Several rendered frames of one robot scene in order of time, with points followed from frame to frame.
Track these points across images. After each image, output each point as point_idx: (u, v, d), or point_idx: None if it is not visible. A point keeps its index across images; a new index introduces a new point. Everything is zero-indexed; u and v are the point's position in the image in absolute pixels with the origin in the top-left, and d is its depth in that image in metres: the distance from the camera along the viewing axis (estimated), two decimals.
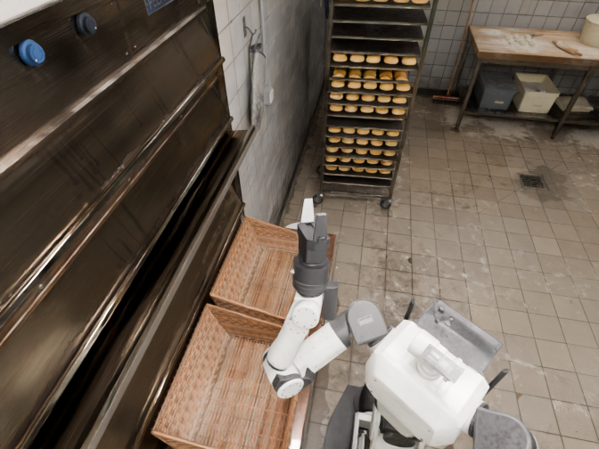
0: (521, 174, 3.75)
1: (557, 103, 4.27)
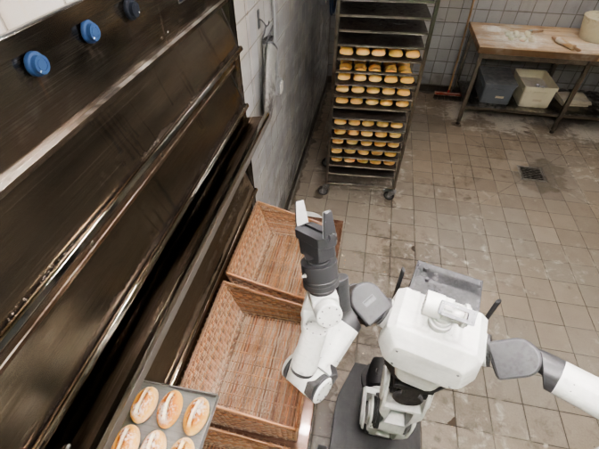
0: (521, 167, 3.85)
1: (556, 98, 4.36)
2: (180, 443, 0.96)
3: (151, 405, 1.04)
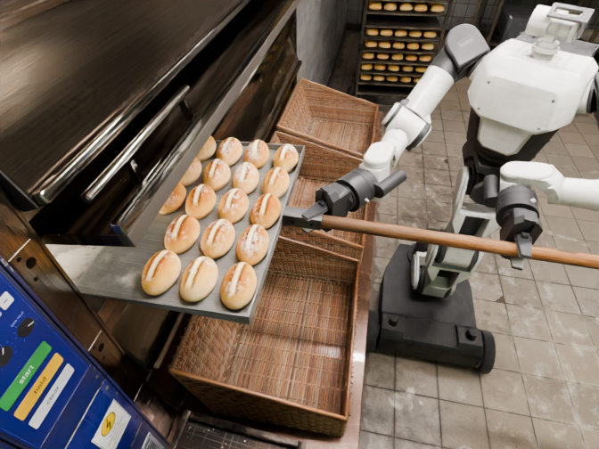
0: None
1: (581, 36, 4.32)
2: (276, 167, 0.92)
3: (238, 149, 0.99)
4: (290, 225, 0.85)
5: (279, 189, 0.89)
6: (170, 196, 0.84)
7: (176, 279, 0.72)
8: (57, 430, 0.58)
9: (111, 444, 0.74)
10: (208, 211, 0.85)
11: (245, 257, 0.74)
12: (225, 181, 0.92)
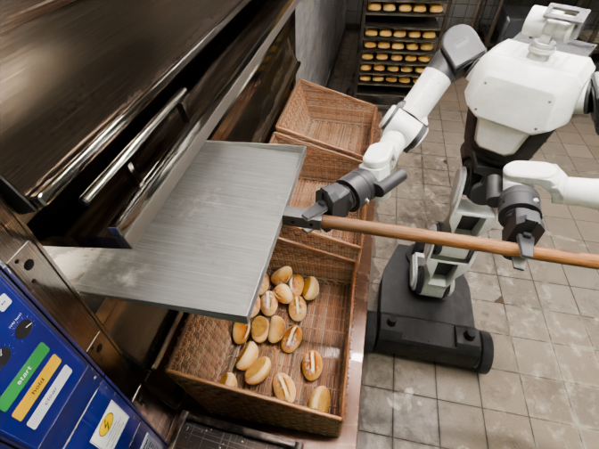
0: None
1: (580, 36, 4.32)
2: (274, 291, 1.39)
3: (267, 281, 1.41)
4: (290, 225, 0.85)
5: (284, 293, 1.34)
6: (294, 342, 1.23)
7: (313, 400, 1.08)
8: (55, 431, 0.58)
9: (110, 444, 0.74)
10: (245, 340, 1.27)
11: (250, 384, 1.15)
12: (258, 312, 1.34)
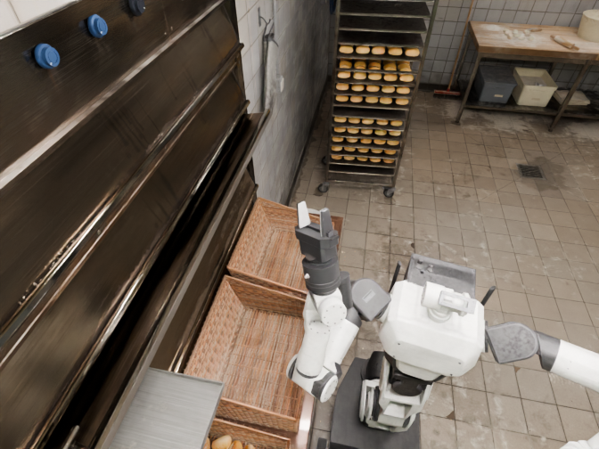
0: (521, 165, 3.87)
1: (555, 97, 4.38)
2: None
3: None
4: None
5: None
6: None
7: None
8: None
9: None
10: None
11: None
12: None
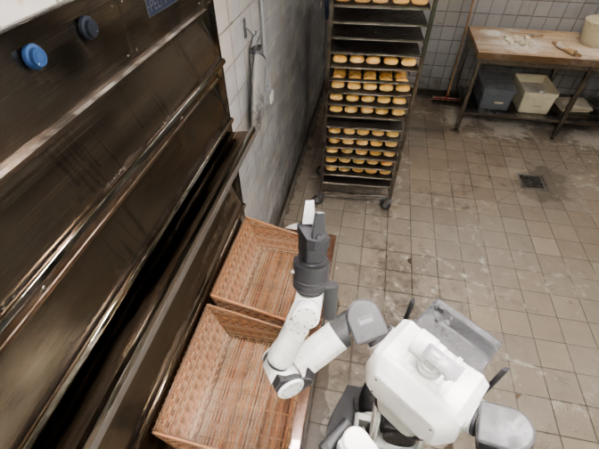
0: (521, 175, 3.76)
1: (557, 103, 4.27)
2: None
3: None
4: None
5: None
6: None
7: None
8: None
9: None
10: None
11: None
12: None
